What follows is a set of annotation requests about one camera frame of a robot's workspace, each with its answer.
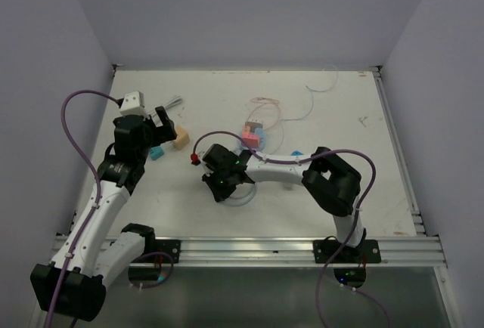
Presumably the white charger plug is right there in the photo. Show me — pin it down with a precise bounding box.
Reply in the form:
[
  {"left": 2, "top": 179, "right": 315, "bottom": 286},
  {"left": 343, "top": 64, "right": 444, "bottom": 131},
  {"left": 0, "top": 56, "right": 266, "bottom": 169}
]
[{"left": 282, "top": 183, "right": 294, "bottom": 190}]

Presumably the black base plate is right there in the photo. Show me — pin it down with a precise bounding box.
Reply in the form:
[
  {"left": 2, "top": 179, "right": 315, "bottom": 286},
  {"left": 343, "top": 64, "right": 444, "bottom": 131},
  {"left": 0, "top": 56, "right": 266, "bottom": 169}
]
[
  {"left": 151, "top": 239, "right": 182, "bottom": 264},
  {"left": 312, "top": 234, "right": 380, "bottom": 265}
]

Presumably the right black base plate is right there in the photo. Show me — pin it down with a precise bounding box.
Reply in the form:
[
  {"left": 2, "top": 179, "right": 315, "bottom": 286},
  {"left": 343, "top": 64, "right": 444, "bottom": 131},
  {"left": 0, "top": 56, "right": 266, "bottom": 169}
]
[{"left": 312, "top": 234, "right": 380, "bottom": 265}]

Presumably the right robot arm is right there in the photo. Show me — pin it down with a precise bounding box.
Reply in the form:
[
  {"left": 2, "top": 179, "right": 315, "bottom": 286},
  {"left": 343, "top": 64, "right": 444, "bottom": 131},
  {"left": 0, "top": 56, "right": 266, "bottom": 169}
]
[{"left": 201, "top": 144, "right": 365, "bottom": 262}]

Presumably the aluminium rail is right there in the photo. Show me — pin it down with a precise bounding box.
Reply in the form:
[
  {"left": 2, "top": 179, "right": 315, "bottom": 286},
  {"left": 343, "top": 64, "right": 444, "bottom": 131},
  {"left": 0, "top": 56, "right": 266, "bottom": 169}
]
[
  {"left": 157, "top": 237, "right": 446, "bottom": 268},
  {"left": 371, "top": 66, "right": 427, "bottom": 237}
]

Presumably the pink cube plug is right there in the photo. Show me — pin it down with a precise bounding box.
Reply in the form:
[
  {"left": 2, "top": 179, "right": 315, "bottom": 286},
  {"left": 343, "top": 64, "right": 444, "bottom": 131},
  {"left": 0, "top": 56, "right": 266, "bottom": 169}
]
[{"left": 240, "top": 126, "right": 261, "bottom": 149}]

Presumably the white power strip cord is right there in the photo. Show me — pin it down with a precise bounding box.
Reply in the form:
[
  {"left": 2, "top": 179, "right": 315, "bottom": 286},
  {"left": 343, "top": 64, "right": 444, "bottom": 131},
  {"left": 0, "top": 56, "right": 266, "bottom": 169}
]
[{"left": 150, "top": 95, "right": 186, "bottom": 116}]

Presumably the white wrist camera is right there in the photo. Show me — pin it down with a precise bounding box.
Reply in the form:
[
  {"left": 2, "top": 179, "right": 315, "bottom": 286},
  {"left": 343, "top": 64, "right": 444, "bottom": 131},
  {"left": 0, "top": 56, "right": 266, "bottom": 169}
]
[
  {"left": 119, "top": 91, "right": 147, "bottom": 117},
  {"left": 190, "top": 150, "right": 206, "bottom": 166}
]

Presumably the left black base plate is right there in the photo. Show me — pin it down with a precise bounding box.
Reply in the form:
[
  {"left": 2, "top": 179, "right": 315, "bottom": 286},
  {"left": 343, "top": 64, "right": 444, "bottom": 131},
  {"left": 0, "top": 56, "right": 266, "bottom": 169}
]
[{"left": 151, "top": 239, "right": 182, "bottom": 264}]

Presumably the aluminium front rail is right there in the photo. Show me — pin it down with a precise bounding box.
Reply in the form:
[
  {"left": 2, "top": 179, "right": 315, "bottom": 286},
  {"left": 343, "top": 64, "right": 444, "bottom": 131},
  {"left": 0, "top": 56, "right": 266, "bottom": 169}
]
[{"left": 157, "top": 237, "right": 446, "bottom": 268}]

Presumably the teal power strip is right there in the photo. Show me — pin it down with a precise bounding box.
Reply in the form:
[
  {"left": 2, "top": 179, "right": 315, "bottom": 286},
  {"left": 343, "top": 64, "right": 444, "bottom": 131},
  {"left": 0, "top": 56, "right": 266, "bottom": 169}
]
[{"left": 149, "top": 146, "right": 165, "bottom": 161}]

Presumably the tan wooden socket cube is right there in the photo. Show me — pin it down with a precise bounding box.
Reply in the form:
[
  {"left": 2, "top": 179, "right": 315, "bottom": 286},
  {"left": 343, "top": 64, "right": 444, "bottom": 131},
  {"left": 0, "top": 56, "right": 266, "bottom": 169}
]
[{"left": 172, "top": 125, "right": 190, "bottom": 150}]

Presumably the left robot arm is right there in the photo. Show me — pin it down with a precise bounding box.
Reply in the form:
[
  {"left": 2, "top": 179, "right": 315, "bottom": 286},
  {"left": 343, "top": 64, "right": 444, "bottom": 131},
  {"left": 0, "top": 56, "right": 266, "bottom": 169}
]
[{"left": 30, "top": 107, "right": 177, "bottom": 327}]

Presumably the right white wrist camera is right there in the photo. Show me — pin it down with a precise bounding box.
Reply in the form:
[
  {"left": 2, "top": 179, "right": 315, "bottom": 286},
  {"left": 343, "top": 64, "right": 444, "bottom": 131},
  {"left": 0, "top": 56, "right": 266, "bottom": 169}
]
[{"left": 190, "top": 150, "right": 206, "bottom": 166}]

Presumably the light blue round socket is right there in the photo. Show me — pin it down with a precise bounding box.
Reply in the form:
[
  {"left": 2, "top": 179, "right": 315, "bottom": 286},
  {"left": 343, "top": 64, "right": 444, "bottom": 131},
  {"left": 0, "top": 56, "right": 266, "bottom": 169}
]
[{"left": 239, "top": 129, "right": 267, "bottom": 151}]

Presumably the right side aluminium rail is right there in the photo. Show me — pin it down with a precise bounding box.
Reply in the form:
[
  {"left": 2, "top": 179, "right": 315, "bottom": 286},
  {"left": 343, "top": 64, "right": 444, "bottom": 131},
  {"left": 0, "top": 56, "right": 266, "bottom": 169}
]
[{"left": 371, "top": 66, "right": 427, "bottom": 237}]

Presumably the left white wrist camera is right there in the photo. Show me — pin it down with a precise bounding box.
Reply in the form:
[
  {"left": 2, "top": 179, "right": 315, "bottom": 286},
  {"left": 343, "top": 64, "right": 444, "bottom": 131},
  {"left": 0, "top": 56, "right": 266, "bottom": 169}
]
[{"left": 119, "top": 91, "right": 147, "bottom": 117}]

